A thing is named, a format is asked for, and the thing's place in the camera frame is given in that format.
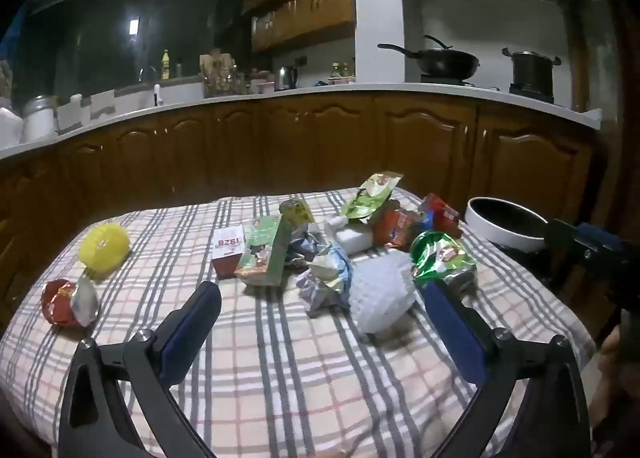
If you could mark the yellow oil bottle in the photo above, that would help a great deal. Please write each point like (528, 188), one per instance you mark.
(165, 67)

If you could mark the black white-rimmed trash bin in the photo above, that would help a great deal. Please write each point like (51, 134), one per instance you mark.
(505, 225)

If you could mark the black wok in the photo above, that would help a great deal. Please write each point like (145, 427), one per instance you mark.
(447, 63)

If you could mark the electric kettle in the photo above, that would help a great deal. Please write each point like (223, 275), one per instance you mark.
(286, 79)

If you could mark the steel canister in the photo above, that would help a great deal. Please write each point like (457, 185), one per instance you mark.
(39, 120)

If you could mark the black cooking pot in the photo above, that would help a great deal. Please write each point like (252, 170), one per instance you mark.
(532, 70)

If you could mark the checked tablecloth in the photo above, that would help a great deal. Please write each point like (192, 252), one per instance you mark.
(300, 368)

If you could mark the red silver foil wrapper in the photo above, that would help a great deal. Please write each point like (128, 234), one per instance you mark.
(62, 300)

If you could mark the white kitchen countertop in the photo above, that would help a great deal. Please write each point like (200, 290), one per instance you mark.
(350, 87)

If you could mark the white soap dispenser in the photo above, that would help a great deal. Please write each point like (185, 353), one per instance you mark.
(158, 95)

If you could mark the sink faucet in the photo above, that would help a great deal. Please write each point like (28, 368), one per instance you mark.
(146, 73)

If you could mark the white container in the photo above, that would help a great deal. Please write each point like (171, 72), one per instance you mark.
(102, 104)
(70, 115)

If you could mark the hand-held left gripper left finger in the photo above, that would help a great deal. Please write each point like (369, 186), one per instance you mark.
(196, 324)

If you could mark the yellow green wrapper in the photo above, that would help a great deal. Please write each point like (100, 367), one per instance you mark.
(296, 210)

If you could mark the green carton box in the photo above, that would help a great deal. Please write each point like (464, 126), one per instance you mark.
(262, 250)

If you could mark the crumpled dark wrapper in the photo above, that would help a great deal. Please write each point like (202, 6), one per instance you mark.
(304, 248)

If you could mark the white foam fruit net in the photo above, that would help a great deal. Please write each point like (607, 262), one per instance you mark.
(382, 295)

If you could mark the green foil snack bag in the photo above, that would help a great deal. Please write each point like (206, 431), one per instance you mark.
(440, 255)

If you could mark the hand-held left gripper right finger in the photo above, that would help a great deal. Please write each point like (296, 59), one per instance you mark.
(456, 324)

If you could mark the wooden lower cabinets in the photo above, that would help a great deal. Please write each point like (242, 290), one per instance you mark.
(310, 148)

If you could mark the small red white carton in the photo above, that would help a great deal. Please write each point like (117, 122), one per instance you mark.
(227, 253)

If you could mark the red snack packet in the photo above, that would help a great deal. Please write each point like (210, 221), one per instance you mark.
(444, 215)

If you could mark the white plastic bottle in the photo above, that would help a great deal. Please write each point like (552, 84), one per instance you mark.
(350, 235)

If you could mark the blue white wrapper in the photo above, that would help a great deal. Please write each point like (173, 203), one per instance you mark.
(325, 278)

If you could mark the person's right forearm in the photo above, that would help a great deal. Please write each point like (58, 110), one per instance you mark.
(612, 388)

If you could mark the green pouch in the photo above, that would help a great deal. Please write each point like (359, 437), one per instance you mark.
(370, 195)

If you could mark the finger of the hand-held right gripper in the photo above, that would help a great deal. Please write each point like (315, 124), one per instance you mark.
(592, 240)

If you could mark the dark kitchen window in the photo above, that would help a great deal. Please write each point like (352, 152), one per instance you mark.
(100, 38)

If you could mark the orange snack packet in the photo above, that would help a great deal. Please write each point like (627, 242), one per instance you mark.
(397, 228)

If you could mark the gas stove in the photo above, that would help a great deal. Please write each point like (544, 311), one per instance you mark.
(530, 90)

